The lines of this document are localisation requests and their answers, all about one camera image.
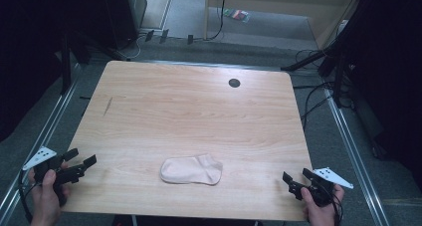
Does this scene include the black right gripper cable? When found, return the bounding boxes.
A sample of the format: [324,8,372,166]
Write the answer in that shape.
[329,185,344,226]

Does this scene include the person's left hand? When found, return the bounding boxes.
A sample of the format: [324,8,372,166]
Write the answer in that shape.
[27,161,72,226]

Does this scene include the black tripod stand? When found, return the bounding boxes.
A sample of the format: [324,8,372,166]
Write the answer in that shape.
[280,41,349,110]

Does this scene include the pale pink sock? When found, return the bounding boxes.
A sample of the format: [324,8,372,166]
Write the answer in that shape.
[159,153,224,186]

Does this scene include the black stand leg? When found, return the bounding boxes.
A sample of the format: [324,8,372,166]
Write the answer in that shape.
[59,33,73,96]

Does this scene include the person's right hand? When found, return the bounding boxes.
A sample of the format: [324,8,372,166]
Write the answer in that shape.
[300,183,345,226]

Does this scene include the metal floor rail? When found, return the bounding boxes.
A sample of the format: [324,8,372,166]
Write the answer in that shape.
[322,86,391,226]
[0,61,84,220]

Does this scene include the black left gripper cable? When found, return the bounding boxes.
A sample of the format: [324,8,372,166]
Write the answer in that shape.
[18,168,38,224]

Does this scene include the dark curtain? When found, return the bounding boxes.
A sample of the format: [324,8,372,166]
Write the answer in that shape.
[0,0,107,144]
[334,0,422,190]

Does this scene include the light wooden shelf unit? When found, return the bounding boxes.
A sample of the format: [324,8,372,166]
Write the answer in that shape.
[203,0,366,51]

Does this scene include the colourful packet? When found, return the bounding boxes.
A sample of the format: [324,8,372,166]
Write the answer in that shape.
[223,8,252,24]

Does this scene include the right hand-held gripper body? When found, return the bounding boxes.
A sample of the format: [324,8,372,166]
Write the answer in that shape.
[292,167,354,208]

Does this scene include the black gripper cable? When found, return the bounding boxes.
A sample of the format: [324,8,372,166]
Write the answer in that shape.
[18,168,38,224]
[329,185,344,226]

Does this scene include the dark cabinet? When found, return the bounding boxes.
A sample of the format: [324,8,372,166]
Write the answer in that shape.
[101,0,148,50]

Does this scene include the black floor cables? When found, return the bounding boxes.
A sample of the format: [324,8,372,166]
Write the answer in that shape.
[292,48,336,130]

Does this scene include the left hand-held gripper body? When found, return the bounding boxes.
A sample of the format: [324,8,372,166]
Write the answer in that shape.
[22,146,87,208]

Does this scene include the black hanging cable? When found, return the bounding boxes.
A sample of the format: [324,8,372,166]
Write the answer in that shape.
[207,0,229,42]

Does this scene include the white cable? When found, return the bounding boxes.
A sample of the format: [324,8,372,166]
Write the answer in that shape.
[115,33,147,62]

